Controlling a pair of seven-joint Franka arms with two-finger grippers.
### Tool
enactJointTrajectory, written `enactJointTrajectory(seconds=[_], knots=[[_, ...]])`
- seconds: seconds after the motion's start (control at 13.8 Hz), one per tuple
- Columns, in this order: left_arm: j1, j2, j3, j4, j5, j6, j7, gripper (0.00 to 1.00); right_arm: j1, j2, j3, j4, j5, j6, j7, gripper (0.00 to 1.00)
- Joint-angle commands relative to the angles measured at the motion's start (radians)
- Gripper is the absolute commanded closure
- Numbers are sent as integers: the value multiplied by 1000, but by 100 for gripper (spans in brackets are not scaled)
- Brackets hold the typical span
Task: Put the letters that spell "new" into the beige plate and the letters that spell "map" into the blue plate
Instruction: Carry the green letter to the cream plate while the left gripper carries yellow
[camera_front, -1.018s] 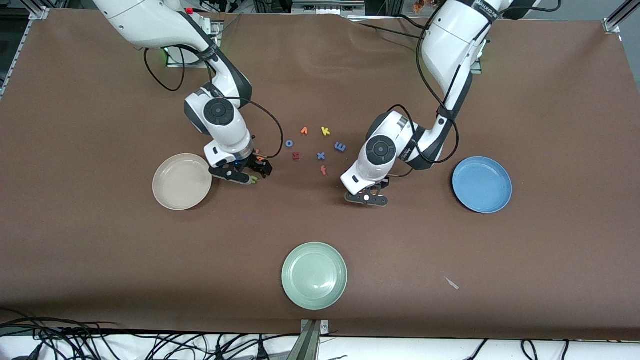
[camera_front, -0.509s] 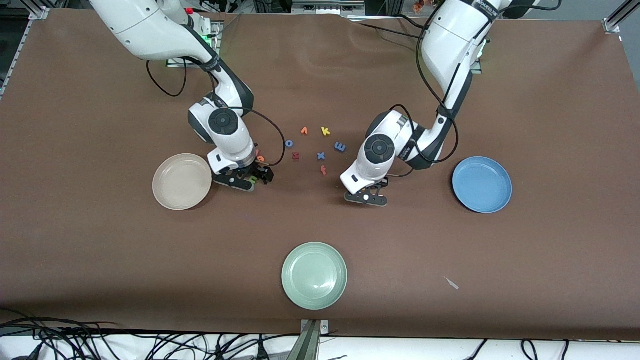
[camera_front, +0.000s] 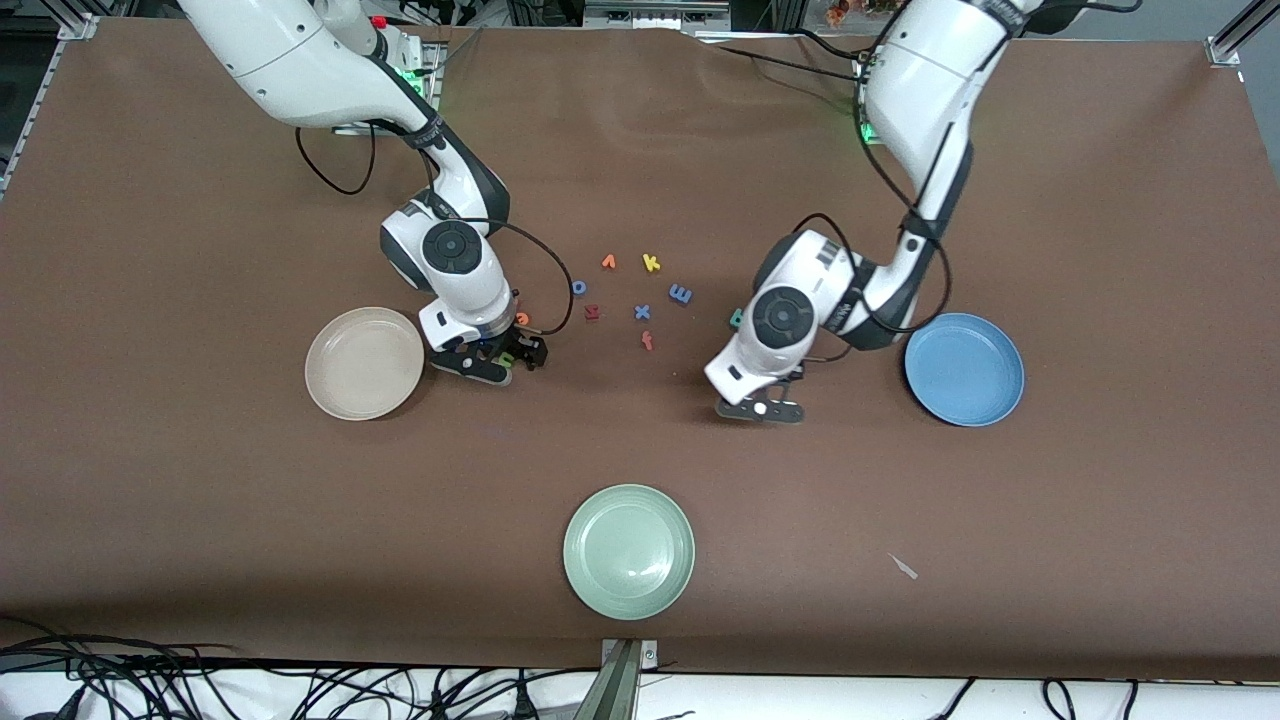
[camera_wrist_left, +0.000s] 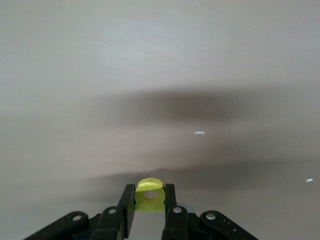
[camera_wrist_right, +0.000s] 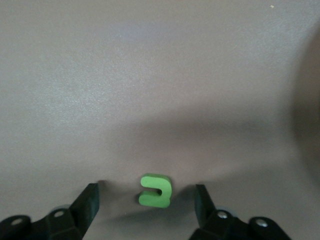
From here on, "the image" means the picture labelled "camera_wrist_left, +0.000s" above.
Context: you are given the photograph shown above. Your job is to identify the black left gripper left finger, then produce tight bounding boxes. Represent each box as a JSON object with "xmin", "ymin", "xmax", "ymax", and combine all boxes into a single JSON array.
[{"xmin": 89, "ymin": 184, "xmax": 137, "ymax": 240}]

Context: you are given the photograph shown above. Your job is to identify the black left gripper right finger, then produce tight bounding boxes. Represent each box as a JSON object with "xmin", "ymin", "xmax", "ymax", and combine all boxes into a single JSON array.
[{"xmin": 161, "ymin": 183, "xmax": 188, "ymax": 240}]

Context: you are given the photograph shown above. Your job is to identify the yellow foam letter with hole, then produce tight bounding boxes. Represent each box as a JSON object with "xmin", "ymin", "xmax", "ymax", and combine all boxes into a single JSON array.
[{"xmin": 134, "ymin": 177, "xmax": 166, "ymax": 212}]

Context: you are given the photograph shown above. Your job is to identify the brown table cover sheet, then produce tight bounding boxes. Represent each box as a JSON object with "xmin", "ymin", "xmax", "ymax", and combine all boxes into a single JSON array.
[{"xmin": 0, "ymin": 0, "xmax": 320, "ymax": 240}]

